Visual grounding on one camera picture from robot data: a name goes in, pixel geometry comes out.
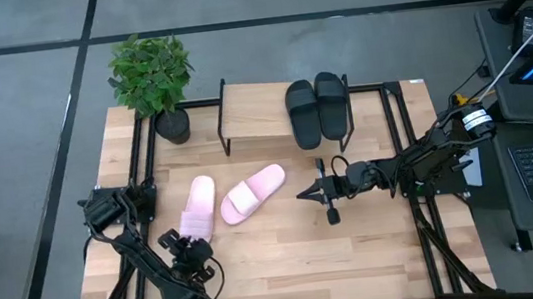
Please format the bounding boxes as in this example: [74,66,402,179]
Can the pink slide sandal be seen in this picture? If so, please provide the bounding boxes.
[216,162,292,228]
[171,174,223,247]

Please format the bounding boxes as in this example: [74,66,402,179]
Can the yellow plug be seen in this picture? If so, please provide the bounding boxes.
[451,90,471,108]

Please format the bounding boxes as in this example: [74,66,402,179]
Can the thin white rod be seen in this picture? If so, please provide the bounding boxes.
[460,0,533,107]

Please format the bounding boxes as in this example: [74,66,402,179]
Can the wooden shelf black metal frame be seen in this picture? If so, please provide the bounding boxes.
[210,63,357,168]

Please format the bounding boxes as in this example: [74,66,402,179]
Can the green leafy artificial plant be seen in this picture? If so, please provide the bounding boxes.
[102,26,201,123]

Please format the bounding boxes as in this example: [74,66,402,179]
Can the black floor cables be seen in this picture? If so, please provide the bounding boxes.
[442,57,495,108]

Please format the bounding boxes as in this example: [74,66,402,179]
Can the black metal table frame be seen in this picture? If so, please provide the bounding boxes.
[53,68,498,299]

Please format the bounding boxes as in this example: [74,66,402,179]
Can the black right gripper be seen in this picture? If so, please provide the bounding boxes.
[292,153,356,230]

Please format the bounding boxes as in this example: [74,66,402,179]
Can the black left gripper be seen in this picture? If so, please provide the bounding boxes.
[156,223,219,289]

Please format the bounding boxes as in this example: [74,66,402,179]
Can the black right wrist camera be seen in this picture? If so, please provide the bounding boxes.
[345,158,379,189]

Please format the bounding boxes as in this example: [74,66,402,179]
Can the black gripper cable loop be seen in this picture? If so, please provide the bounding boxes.
[329,153,352,180]

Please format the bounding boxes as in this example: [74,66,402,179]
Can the black slide sandal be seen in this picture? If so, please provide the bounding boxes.
[281,77,326,154]
[312,68,354,144]

